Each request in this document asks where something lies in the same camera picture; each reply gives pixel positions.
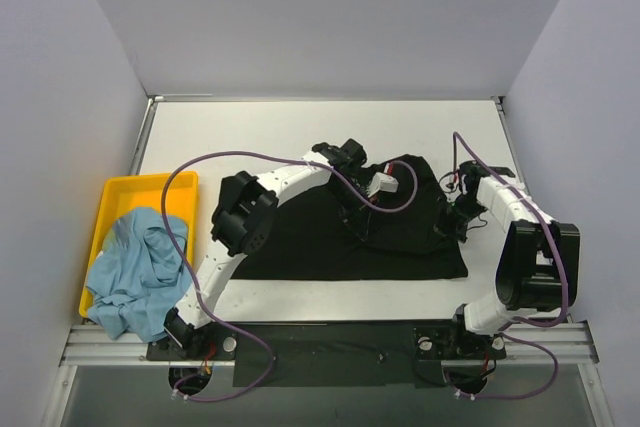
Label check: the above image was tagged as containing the black t shirt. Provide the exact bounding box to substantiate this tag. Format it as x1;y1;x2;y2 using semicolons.
234;154;468;281

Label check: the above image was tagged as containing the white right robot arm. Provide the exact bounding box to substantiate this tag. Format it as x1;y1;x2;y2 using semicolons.
426;161;581;360

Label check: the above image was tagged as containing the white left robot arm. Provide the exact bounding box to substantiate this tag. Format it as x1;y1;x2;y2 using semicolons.
164;139;367;359

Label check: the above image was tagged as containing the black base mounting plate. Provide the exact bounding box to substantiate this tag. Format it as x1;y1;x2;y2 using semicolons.
146;321;506;391

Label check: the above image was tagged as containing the yellow plastic bin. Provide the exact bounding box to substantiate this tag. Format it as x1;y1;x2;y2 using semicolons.
78;171;201;319

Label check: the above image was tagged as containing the light blue t shirt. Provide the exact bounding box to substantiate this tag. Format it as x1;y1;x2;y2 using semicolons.
86;207;192;343

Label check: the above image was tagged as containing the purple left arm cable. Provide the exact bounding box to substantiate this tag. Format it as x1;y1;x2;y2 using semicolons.
160;149;419;403

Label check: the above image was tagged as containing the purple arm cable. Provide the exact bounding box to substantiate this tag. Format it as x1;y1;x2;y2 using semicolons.
447;131;571;402
160;149;419;403

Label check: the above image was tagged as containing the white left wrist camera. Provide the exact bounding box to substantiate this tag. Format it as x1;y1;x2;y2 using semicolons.
367;163;399;199

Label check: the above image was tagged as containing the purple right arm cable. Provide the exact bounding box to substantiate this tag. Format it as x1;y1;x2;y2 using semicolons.
447;131;571;402

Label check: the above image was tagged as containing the aluminium front rail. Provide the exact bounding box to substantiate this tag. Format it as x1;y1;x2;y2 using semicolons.
59;323;599;367

